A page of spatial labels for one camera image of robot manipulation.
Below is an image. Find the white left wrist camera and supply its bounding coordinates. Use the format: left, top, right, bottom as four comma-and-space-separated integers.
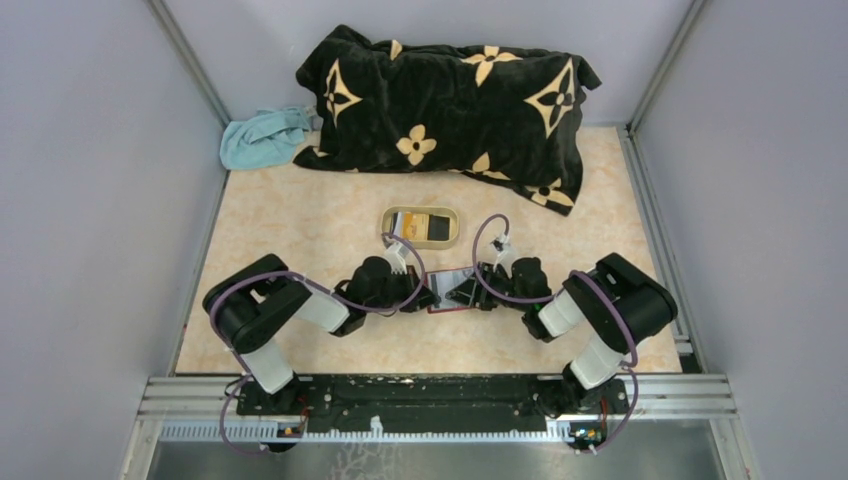
383, 242, 410, 275

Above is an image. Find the black cream patterned blanket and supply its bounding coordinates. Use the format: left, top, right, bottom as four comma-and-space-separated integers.
294, 25, 601, 216

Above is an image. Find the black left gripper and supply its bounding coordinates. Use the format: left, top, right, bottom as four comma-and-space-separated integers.
364, 264, 441, 313

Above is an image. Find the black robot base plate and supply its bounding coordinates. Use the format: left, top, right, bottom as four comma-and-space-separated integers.
236, 374, 630, 434

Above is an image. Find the red leather card holder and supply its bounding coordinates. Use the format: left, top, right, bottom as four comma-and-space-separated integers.
426, 267, 476, 314

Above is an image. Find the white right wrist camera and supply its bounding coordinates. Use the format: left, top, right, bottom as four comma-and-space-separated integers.
491, 234, 518, 273

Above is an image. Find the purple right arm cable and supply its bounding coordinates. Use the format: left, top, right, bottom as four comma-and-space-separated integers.
471, 213, 641, 456

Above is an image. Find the aluminium frame rail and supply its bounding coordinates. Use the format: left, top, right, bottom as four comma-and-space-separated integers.
138, 374, 737, 444

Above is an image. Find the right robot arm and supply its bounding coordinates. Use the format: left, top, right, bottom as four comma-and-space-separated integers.
445, 253, 678, 412

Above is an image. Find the light blue cloth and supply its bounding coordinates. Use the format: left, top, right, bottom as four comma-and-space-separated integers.
219, 106, 317, 171

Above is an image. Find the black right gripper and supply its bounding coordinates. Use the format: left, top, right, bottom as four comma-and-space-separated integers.
446, 261, 530, 312

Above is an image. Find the beige oval tray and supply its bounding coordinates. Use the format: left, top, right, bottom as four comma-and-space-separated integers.
380, 205, 460, 250

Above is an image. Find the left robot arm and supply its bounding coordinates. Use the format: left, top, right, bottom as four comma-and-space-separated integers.
202, 254, 437, 414

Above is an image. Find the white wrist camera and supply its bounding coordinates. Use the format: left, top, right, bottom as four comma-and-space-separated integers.
491, 234, 518, 273
383, 242, 410, 275

